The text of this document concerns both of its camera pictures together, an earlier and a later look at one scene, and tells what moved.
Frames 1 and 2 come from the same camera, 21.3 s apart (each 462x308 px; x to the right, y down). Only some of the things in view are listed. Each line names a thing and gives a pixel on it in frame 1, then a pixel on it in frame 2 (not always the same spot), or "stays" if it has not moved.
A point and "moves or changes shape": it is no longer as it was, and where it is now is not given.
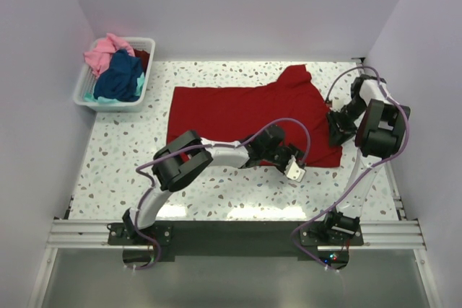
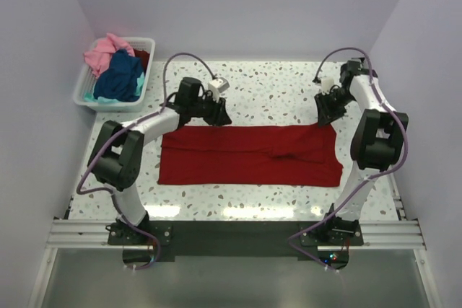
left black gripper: [290, 151] → [219, 117]
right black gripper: [338, 134] → [325, 115]
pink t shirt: [99, 58] stays
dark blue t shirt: [118, 82] stays
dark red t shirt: [144, 56] stays
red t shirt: [237, 114] moves or changes shape
